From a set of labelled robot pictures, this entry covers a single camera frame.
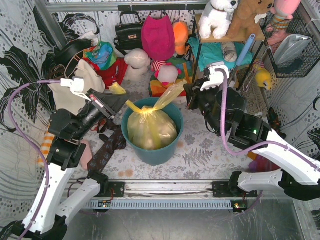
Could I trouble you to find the yellow trash bag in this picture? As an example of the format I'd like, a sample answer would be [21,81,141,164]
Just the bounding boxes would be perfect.
[107,81,188,151]

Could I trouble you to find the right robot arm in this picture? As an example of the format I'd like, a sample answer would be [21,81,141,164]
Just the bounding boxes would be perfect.
[183,79,320,201]

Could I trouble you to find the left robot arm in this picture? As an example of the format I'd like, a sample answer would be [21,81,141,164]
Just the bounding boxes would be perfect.
[0,89,129,240]

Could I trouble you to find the cream canvas tote bag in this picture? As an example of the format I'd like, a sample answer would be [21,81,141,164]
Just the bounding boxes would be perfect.
[48,59,106,115]

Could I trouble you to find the magenta felt bag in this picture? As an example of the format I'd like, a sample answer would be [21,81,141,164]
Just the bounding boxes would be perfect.
[141,15,175,61]

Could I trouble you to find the teal trash bin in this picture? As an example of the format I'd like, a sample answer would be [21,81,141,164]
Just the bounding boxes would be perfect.
[121,97,184,166]

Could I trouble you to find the pink striped plush doll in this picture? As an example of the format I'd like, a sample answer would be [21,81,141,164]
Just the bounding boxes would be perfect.
[151,60,182,88]

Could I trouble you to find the red cloth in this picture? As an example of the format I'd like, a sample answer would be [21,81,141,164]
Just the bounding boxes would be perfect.
[88,58,129,89]

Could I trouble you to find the rainbow striped cloth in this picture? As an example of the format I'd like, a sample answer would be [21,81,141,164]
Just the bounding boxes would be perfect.
[149,57,194,97]

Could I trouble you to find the dark floral necktie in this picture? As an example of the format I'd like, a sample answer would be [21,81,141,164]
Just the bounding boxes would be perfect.
[87,121,127,175]

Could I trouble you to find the teal folded cloth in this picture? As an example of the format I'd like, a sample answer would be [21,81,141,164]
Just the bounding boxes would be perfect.
[188,37,253,72]

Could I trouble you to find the beige chenille duster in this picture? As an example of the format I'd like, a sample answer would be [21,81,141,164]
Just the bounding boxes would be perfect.
[239,70,268,118]

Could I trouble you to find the pink sponge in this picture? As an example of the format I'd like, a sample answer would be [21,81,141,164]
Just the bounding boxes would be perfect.
[80,140,93,171]

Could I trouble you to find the cream plush sheep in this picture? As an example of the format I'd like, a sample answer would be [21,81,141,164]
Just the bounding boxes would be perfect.
[124,48,151,82]

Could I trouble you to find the colorful printed scarf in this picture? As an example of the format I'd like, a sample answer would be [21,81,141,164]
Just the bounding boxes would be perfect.
[82,41,117,71]

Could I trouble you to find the orange checkered towel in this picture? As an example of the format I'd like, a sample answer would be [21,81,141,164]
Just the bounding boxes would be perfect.
[37,131,55,168]

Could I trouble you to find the yellow plush duck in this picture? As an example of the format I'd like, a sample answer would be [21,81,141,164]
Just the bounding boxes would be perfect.
[253,60,272,91]

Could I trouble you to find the orange plush toy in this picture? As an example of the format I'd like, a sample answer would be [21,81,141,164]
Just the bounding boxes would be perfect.
[172,21,189,55]

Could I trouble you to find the blue lint roller mop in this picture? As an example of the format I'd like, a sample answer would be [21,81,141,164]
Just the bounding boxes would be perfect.
[227,33,256,87]

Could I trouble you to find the black hat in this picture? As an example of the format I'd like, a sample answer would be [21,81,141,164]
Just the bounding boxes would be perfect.
[54,39,92,67]

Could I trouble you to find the black leather handbag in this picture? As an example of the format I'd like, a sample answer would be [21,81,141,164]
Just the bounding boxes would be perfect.
[113,11,144,56]

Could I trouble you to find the white plush dog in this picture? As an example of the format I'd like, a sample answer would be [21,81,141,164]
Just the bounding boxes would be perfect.
[199,0,239,40]

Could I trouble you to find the purple orange sock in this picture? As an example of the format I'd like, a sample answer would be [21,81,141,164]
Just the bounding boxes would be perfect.
[247,152,280,173]

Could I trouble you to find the brown teddy bear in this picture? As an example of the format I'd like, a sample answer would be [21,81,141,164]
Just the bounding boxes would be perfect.
[227,0,274,38]

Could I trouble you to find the silver foil pouch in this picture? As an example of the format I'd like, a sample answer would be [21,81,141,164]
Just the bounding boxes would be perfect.
[273,34,313,65]

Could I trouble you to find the pink plush toy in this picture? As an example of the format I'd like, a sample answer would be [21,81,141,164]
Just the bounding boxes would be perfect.
[270,0,301,26]

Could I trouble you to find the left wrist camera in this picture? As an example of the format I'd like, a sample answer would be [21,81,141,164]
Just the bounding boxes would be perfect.
[60,77,91,101]

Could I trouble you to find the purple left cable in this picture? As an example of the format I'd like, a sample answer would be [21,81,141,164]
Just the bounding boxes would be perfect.
[7,79,62,240]

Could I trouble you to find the aluminium rail base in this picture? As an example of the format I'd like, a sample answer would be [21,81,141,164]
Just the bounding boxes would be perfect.
[37,178,306,213]

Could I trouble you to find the black wire basket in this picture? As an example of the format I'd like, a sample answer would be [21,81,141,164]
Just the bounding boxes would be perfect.
[260,12,320,78]

